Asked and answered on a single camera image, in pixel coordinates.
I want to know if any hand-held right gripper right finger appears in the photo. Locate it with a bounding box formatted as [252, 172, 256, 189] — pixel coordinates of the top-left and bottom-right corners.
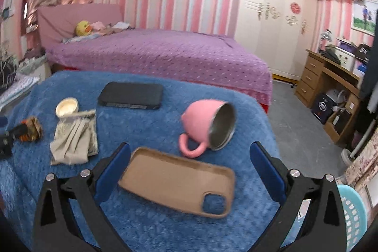
[249, 141, 347, 252]

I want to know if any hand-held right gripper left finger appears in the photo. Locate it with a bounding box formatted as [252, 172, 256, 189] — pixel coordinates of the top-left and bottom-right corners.
[32, 142, 132, 252]

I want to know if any beige packet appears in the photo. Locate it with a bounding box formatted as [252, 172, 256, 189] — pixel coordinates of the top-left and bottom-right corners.
[50, 109, 99, 166]

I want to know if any small cream round container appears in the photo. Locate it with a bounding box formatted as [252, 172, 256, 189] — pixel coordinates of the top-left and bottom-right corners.
[56, 97, 79, 118]

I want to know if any light blue plastic basket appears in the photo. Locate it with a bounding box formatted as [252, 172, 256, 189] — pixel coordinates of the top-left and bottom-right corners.
[337, 184, 368, 252]

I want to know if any dotted ironing board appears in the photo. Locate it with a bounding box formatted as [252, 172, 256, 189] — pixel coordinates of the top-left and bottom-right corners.
[0, 75, 40, 106]

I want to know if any tan phone case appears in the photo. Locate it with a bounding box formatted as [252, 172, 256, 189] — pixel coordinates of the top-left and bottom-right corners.
[118, 146, 236, 218]

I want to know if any black wallet case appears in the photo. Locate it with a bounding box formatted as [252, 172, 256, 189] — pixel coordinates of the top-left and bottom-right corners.
[98, 81, 164, 110]

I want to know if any black paper bag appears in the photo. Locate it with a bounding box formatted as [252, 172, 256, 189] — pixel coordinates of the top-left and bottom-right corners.
[311, 93, 337, 124]

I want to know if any white round fan base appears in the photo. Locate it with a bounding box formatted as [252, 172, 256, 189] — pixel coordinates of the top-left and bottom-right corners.
[342, 149, 361, 166]

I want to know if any pink mug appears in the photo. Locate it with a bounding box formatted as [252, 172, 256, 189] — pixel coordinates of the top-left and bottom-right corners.
[179, 99, 237, 158]

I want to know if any black bottle box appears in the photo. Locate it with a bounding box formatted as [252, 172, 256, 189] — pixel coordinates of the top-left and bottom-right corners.
[331, 109, 352, 134]

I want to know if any blue and floral door curtain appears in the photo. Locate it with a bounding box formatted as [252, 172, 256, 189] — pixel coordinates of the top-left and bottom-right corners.
[344, 119, 378, 190]

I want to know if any white helmet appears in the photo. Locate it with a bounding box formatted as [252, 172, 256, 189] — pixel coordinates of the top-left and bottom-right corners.
[325, 88, 347, 106]

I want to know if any wooden desk with drawers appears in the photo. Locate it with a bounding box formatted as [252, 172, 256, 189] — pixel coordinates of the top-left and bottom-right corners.
[295, 49, 365, 144]

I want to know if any pink covered headboard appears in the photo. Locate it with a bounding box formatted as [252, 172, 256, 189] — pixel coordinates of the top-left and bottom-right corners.
[37, 3, 123, 49]

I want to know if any yellow duck plush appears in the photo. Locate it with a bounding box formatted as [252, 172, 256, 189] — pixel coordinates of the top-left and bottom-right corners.
[75, 21, 93, 36]

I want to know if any bed with purple dotted cover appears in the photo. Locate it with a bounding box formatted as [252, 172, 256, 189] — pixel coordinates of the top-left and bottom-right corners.
[44, 28, 273, 114]

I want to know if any white wardrobe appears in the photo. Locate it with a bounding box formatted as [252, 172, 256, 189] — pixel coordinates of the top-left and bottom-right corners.
[233, 0, 318, 81]

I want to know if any dark clothes pile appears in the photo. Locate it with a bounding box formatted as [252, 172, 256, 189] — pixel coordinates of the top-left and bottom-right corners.
[319, 48, 341, 65]

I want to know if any white storage box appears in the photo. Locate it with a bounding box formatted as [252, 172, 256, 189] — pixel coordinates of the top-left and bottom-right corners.
[332, 47, 356, 71]

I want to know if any hanging black clothing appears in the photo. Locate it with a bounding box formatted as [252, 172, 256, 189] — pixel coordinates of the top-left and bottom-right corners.
[360, 34, 378, 114]

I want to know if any desk lamp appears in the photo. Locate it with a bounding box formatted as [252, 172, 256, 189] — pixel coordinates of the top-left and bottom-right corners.
[318, 29, 333, 53]

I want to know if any purple box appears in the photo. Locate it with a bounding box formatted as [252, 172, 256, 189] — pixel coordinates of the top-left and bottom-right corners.
[337, 38, 359, 52]

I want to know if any black cap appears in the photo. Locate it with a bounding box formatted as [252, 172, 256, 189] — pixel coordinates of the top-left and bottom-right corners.
[356, 44, 373, 60]

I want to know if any framed couple photo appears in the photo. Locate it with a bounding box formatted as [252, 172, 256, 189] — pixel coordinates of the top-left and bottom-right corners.
[350, 0, 378, 35]

